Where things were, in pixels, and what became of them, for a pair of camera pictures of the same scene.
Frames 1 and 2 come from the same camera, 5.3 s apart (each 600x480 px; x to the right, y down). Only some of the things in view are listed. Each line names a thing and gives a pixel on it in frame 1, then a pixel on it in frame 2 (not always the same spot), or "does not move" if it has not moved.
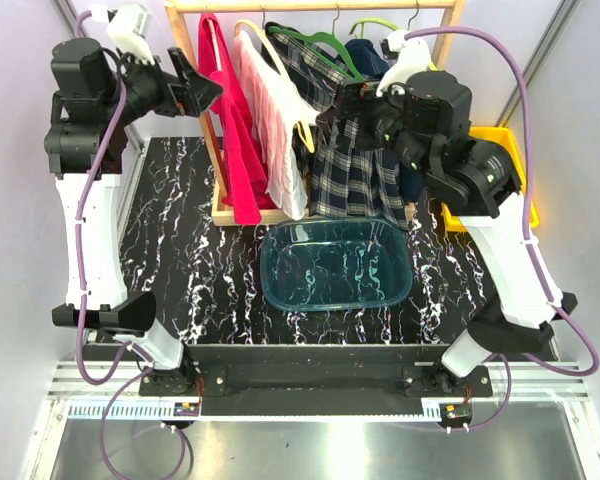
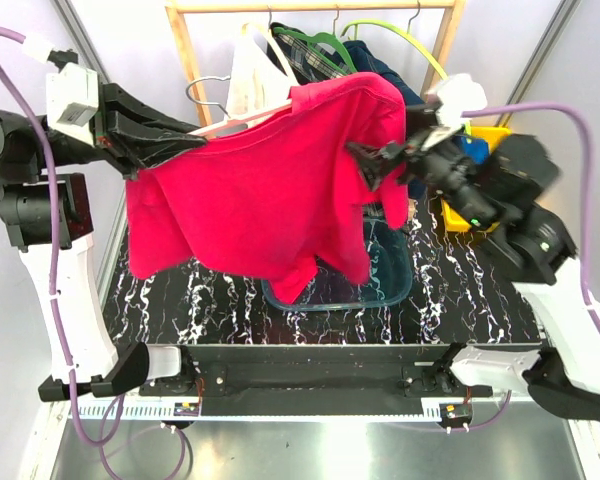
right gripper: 356,99 → 374,170
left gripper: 175,97 → 120,131
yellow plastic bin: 453,221 does not move
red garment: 247,190 → 284,193
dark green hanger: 310,40 does not move
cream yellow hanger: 300,126 → 273,43
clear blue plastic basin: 327,264 does not move
